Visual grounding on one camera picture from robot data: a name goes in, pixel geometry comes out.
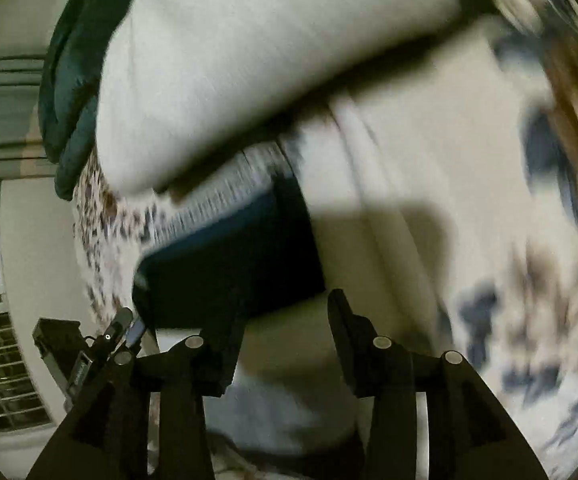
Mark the striped knit sweater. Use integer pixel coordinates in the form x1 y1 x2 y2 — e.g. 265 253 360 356
132 140 327 333

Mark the dark green plush blanket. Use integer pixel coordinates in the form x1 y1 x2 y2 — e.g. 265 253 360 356
38 0 165 201

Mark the white folded garment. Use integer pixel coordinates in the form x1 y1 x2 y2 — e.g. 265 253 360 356
94 0 462 198

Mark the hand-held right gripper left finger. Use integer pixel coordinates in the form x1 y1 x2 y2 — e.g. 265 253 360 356
26 310 247 480

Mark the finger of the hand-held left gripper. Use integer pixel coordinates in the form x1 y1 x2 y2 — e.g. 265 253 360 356
89 307 147 361

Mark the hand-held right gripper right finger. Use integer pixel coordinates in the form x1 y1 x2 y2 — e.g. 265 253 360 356
327 288 550 480

